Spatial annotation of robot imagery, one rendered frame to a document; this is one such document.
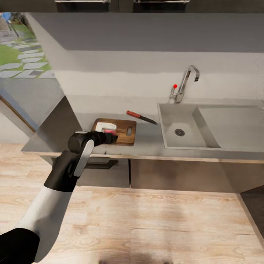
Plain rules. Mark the cutting board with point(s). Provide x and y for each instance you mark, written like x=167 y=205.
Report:
x=122 y=129

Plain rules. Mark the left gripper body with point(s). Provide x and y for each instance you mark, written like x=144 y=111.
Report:
x=104 y=137

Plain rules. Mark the drop in sink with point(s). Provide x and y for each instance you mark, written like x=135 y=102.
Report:
x=221 y=127

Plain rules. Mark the parer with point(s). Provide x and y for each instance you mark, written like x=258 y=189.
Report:
x=139 y=116

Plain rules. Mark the fixed window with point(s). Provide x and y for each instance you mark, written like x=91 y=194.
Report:
x=28 y=85

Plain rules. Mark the dishwasher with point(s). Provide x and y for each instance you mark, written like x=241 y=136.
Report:
x=102 y=172

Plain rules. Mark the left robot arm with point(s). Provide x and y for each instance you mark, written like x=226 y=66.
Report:
x=37 y=231

